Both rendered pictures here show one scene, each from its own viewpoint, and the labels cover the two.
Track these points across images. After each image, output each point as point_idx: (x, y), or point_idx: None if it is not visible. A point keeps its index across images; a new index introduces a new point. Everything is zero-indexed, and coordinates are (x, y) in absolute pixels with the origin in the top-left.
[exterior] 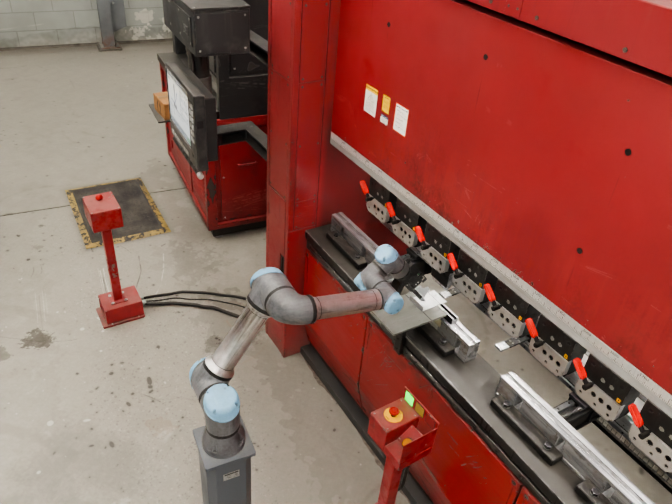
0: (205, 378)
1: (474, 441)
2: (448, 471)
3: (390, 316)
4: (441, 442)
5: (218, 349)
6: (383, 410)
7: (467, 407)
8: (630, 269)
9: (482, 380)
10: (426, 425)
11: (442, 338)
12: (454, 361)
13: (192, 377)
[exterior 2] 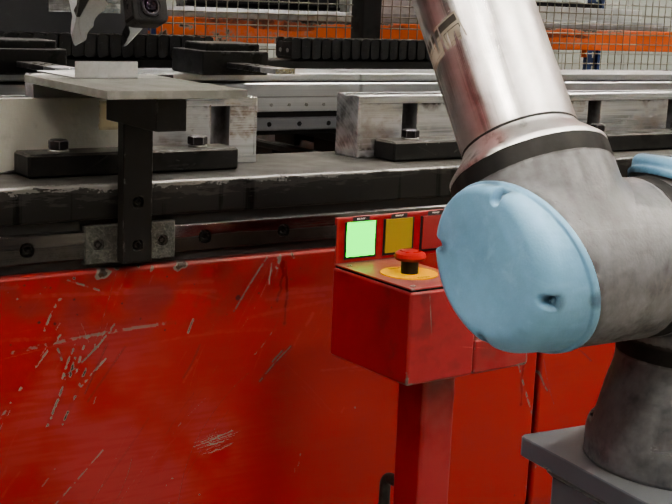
0: (621, 182)
1: (432, 259)
2: (383, 446)
3: (160, 87)
4: (345, 388)
5: (526, 59)
6: (396, 279)
7: (396, 186)
8: None
9: (315, 159)
10: (287, 399)
11: (192, 135)
12: (251, 166)
13: (592, 242)
